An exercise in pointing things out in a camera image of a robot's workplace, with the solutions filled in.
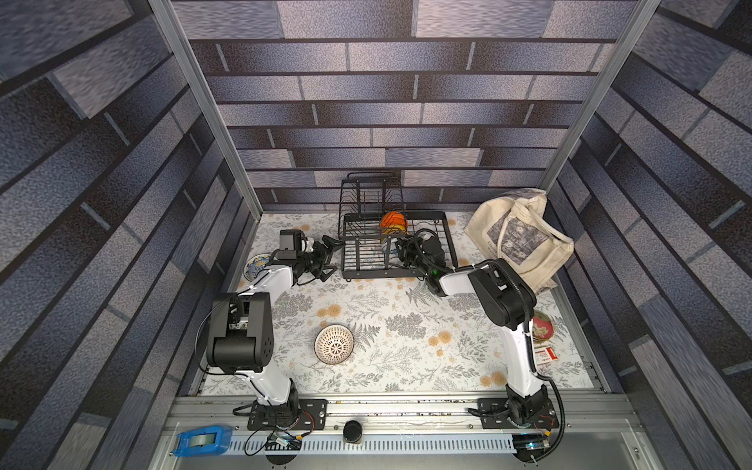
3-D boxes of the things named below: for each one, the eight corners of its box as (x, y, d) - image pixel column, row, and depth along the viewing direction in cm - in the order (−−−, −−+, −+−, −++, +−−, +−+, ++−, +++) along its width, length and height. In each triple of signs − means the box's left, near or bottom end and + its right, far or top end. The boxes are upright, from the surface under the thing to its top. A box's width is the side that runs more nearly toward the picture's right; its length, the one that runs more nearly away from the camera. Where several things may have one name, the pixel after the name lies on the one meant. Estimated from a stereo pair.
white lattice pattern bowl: (315, 364, 84) (312, 359, 80) (320, 330, 90) (317, 323, 86) (353, 364, 84) (352, 359, 80) (355, 330, 90) (354, 323, 86)
